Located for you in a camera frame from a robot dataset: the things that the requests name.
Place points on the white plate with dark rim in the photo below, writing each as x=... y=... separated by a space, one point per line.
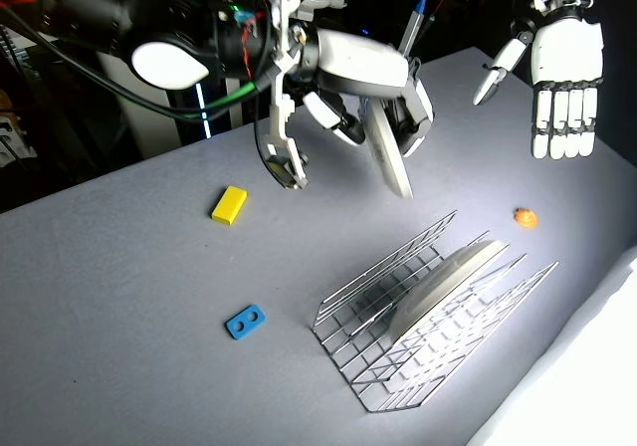
x=393 y=167
x=438 y=291

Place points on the blue block with two holes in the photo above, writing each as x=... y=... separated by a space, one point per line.
x=245 y=322

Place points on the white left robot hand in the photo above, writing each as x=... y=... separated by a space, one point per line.
x=567 y=53

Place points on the orange swirl cookie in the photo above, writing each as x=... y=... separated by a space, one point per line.
x=526 y=218

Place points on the yellow rectangular block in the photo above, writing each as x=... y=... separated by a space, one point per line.
x=229 y=206

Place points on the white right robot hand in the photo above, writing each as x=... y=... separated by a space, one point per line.
x=358 y=63

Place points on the grey adapter stick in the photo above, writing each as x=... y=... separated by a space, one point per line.
x=410 y=33

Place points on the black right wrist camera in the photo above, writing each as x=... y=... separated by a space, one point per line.
x=278 y=167

